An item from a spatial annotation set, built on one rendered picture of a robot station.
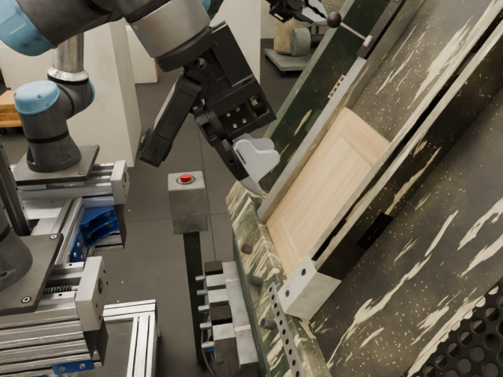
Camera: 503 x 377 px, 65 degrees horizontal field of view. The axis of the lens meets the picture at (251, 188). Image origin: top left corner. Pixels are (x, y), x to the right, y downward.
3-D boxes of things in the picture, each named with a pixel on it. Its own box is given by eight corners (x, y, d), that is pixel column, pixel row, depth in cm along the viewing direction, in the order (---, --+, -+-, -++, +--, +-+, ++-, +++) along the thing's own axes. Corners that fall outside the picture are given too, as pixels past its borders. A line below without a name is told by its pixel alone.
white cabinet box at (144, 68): (119, 75, 601) (111, 25, 564) (158, 74, 609) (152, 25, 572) (115, 84, 562) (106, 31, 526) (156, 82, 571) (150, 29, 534)
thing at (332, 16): (367, 51, 101) (324, 24, 102) (376, 37, 100) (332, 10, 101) (368, 50, 97) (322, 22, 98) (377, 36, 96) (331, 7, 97)
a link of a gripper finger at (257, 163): (297, 188, 50) (265, 129, 45) (256, 209, 50) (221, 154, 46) (291, 176, 52) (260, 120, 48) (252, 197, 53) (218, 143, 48)
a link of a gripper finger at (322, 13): (322, 19, 112) (296, 1, 108) (334, 12, 107) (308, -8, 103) (318, 29, 112) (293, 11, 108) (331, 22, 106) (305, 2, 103)
